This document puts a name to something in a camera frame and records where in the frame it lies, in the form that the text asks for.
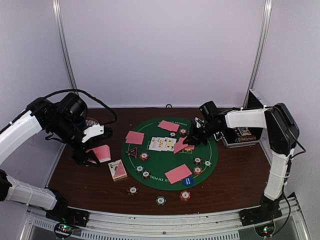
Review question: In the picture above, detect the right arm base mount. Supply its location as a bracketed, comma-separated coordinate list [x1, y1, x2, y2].
[238, 206, 283, 227]

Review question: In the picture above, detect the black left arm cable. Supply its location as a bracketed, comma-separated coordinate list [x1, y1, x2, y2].
[42, 88, 118, 126]

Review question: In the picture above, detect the aluminium poker chip case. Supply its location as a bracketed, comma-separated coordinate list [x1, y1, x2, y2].
[214, 89, 266, 149]

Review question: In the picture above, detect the orange 5 chip stack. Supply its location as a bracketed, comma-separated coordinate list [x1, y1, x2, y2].
[179, 190, 191, 202]

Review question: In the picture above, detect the blue small blind button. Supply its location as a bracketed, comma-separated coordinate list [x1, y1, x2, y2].
[182, 176, 195, 187]

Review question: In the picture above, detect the right aluminium frame post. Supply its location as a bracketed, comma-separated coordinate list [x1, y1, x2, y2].
[243, 0, 273, 107]

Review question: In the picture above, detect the dealt card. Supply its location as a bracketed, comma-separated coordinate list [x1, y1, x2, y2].
[165, 164, 192, 184]
[125, 130, 145, 145]
[158, 120, 180, 133]

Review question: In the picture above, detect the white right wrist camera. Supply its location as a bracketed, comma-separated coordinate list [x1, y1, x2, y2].
[194, 117, 205, 128]

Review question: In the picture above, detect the round green poker mat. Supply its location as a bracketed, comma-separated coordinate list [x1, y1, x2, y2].
[122, 117, 219, 191]

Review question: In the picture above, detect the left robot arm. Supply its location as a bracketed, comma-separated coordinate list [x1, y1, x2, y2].
[0, 89, 118, 222]

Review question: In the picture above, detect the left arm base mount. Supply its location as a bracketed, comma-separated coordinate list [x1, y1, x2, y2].
[44, 207, 90, 227]

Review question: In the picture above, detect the red-backed card deck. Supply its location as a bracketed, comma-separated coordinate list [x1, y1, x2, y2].
[86, 144, 111, 163]

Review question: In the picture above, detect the playing card box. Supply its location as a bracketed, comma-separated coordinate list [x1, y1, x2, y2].
[108, 159, 128, 182]

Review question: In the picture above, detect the green 20 chip stack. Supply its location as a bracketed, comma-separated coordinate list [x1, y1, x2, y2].
[155, 196, 167, 206]

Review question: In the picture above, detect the patterned round plate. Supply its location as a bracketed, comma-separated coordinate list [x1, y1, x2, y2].
[84, 117, 100, 129]

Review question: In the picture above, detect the front aluminium rail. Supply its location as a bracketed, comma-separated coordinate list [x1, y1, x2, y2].
[19, 194, 311, 240]

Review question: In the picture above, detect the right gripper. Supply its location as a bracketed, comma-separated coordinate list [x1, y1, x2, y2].
[183, 121, 221, 146]

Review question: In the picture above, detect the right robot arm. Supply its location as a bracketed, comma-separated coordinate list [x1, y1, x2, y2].
[183, 101, 300, 221]

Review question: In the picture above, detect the black triangular all-in button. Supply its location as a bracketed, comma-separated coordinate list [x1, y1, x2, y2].
[125, 147, 138, 159]

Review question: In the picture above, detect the dark blue mug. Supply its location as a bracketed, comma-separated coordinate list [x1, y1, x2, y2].
[75, 116, 87, 129]

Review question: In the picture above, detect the black 100 chip stack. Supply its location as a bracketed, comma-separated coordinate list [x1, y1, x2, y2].
[127, 186, 139, 196]

